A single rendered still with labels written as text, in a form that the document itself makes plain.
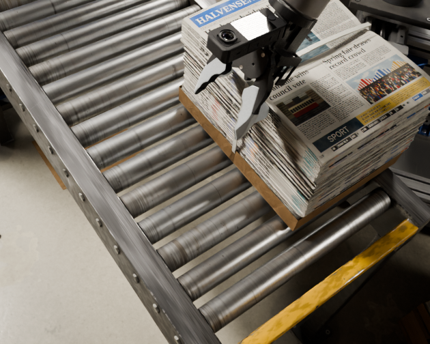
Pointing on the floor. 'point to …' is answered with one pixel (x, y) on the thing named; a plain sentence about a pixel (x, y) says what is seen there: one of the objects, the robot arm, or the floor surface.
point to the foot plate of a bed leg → (313, 336)
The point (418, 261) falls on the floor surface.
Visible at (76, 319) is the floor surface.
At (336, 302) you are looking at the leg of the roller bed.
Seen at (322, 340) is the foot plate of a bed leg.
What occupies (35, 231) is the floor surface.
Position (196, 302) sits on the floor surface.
